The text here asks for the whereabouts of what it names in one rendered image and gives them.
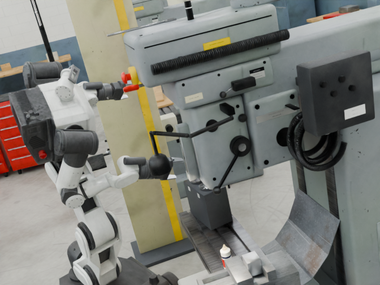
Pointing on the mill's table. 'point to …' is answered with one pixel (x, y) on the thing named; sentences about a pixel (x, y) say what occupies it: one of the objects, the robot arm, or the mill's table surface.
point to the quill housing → (218, 142)
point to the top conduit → (204, 56)
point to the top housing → (199, 41)
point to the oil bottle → (225, 254)
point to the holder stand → (208, 204)
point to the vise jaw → (238, 271)
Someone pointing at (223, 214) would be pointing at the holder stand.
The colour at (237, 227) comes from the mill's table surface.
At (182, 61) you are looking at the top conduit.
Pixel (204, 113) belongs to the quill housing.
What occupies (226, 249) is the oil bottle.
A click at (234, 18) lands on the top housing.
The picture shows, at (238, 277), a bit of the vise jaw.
